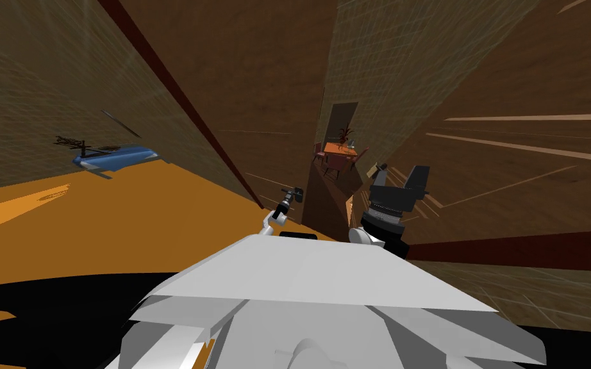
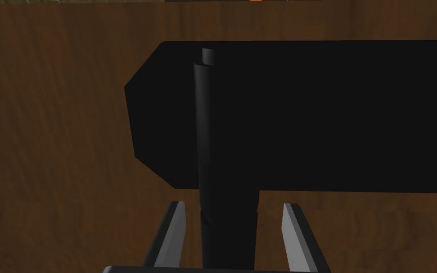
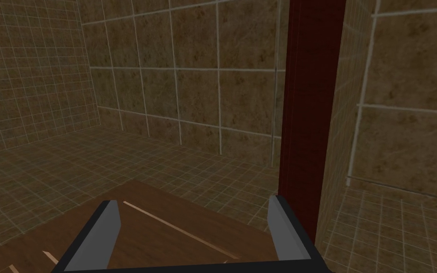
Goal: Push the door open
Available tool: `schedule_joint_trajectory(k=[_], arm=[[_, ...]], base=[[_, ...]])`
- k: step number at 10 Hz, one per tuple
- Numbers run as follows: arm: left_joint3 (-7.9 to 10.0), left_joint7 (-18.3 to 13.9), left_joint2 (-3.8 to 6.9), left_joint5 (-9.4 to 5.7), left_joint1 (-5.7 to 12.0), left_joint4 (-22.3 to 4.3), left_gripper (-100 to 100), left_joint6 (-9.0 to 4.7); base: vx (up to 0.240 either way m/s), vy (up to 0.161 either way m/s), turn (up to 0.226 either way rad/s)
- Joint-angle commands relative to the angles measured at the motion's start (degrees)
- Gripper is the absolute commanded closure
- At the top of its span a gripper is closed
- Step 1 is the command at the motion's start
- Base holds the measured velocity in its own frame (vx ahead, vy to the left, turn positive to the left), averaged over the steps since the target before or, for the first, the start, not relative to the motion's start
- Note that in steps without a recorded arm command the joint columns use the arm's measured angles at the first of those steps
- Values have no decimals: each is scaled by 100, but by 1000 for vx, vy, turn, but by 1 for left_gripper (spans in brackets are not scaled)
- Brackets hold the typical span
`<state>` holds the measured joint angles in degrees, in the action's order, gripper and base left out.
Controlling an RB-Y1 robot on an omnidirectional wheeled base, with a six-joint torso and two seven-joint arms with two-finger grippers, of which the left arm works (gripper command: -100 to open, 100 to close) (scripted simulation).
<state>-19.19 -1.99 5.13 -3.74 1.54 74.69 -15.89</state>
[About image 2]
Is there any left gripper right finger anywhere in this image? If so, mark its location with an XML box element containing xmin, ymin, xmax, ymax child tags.
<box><xmin>281</xmin><ymin>202</ymin><xmax>332</xmax><ymax>273</ymax></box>

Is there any brown wooden door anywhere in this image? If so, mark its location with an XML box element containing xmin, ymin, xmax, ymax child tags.
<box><xmin>0</xmin><ymin>1</ymin><xmax>437</xmax><ymax>273</ymax></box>

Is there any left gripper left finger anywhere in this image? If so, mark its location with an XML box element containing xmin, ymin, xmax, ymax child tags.
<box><xmin>143</xmin><ymin>200</ymin><xmax>187</xmax><ymax>268</ymax></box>

